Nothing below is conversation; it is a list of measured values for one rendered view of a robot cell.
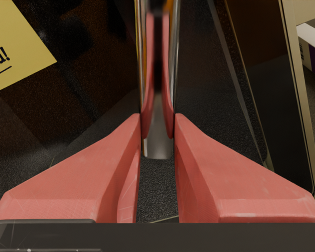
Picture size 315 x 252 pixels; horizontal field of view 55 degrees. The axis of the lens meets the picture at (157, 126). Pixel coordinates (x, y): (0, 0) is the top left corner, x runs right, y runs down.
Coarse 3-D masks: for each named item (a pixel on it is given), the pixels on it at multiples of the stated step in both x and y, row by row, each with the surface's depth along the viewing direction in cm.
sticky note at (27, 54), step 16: (0, 0) 14; (0, 16) 15; (16, 16) 15; (0, 32) 15; (16, 32) 15; (32, 32) 15; (0, 48) 16; (16, 48) 16; (32, 48) 16; (0, 64) 16; (16, 64) 16; (32, 64) 16; (48, 64) 16; (0, 80) 17; (16, 80) 17
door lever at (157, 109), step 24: (144, 0) 10; (168, 0) 10; (144, 24) 10; (168, 24) 10; (144, 48) 11; (168, 48) 11; (144, 72) 11; (168, 72) 11; (144, 96) 12; (168, 96) 12; (144, 120) 13; (168, 120) 13; (144, 144) 13; (168, 144) 13
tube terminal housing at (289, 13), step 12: (288, 0) 15; (288, 12) 16; (288, 24) 16; (288, 36) 17; (300, 60) 17; (300, 72) 18; (300, 84) 18; (300, 96) 19; (312, 132) 21; (312, 144) 21; (312, 156) 22; (312, 168) 23
